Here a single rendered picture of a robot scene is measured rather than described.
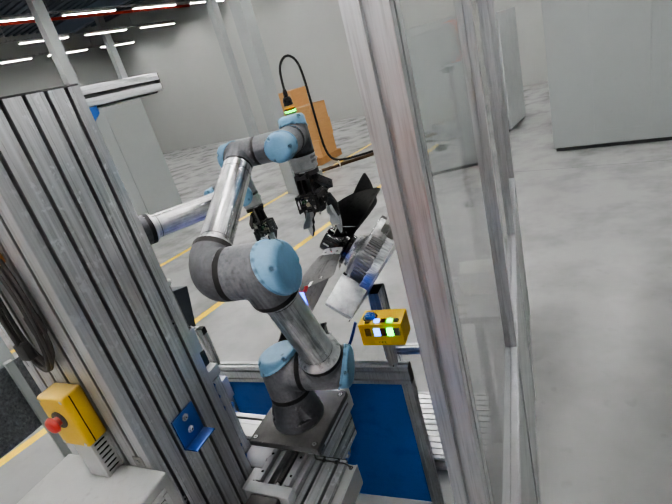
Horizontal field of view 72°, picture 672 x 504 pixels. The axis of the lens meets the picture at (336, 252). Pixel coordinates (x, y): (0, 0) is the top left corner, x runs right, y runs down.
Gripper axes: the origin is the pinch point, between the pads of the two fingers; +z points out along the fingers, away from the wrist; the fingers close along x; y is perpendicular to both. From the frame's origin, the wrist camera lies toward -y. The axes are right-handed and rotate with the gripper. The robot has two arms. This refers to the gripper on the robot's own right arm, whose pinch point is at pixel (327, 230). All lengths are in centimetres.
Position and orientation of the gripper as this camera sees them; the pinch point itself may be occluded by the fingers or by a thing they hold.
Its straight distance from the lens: 141.2
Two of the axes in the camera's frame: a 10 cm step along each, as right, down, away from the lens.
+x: 9.1, -1.0, -4.0
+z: 2.6, 8.9, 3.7
